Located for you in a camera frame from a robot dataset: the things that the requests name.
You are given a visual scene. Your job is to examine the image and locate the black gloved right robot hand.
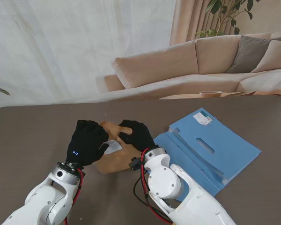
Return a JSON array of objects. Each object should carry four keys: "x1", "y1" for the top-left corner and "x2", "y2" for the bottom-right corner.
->
[{"x1": 118, "y1": 119, "x2": 159, "y2": 153}]

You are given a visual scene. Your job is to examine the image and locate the green leafy houseplant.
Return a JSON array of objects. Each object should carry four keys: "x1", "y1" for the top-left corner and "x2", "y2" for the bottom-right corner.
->
[{"x1": 193, "y1": 0, "x2": 260, "y2": 39}]

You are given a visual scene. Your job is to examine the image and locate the light wooden coffee table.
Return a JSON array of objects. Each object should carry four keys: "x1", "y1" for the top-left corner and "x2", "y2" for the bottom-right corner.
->
[{"x1": 159, "y1": 90, "x2": 257, "y2": 100}]

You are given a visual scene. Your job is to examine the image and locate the white sheer curtain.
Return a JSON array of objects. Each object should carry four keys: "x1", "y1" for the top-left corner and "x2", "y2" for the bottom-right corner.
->
[{"x1": 0, "y1": 0, "x2": 176, "y2": 108}]

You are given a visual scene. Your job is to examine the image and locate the beige fabric sofa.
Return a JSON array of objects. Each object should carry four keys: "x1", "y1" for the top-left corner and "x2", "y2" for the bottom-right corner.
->
[{"x1": 104, "y1": 32, "x2": 281, "y2": 99}]

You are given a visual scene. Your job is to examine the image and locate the white lined letter paper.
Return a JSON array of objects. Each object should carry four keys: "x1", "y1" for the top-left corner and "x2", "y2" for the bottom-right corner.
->
[{"x1": 104, "y1": 140, "x2": 123, "y2": 156}]

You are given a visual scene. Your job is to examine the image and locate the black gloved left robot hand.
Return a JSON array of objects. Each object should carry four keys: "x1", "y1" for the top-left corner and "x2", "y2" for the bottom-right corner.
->
[{"x1": 65, "y1": 120, "x2": 110, "y2": 167}]

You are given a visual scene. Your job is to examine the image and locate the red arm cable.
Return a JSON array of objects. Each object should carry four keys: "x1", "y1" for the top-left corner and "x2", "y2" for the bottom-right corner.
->
[
  {"x1": 140, "y1": 150, "x2": 174, "y2": 223},
  {"x1": 64, "y1": 168, "x2": 84, "y2": 225}
]

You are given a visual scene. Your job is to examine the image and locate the beige pleated curtain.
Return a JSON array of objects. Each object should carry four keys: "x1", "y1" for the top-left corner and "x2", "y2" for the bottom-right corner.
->
[{"x1": 170, "y1": 0, "x2": 225, "y2": 46}]

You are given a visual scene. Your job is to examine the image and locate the red left arm cable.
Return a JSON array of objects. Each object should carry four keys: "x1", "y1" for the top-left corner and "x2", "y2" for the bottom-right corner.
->
[{"x1": 64, "y1": 168, "x2": 84, "y2": 225}]

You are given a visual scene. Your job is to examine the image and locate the brown paper envelope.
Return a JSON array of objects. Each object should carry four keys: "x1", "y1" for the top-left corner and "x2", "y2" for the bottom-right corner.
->
[{"x1": 96, "y1": 121, "x2": 143, "y2": 174}]

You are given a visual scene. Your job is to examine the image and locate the beige sofa cushion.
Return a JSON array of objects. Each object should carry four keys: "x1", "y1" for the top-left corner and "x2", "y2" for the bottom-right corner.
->
[{"x1": 251, "y1": 39, "x2": 281, "y2": 73}]

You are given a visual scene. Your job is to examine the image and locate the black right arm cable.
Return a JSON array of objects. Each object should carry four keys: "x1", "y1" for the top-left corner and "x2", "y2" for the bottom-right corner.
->
[{"x1": 133, "y1": 177, "x2": 174, "y2": 223}]

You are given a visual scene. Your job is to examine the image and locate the grey sofa cushion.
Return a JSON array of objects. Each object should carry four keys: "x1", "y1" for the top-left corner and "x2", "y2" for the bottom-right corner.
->
[{"x1": 226, "y1": 35, "x2": 281, "y2": 75}]

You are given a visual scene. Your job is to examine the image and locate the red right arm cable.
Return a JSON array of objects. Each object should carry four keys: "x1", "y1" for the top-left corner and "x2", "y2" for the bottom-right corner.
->
[{"x1": 140, "y1": 150, "x2": 174, "y2": 223}]

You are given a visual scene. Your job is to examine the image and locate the blue expanding file folder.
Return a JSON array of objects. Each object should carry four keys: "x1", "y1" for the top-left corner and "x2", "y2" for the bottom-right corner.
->
[{"x1": 152, "y1": 107, "x2": 262, "y2": 197}]

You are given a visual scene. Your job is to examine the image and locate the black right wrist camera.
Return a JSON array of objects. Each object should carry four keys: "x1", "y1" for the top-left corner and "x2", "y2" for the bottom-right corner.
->
[{"x1": 130, "y1": 157, "x2": 143, "y2": 171}]

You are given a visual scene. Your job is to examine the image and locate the dark green plant leaves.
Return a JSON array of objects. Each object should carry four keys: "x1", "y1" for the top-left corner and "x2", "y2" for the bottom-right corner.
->
[{"x1": 0, "y1": 60, "x2": 10, "y2": 96}]

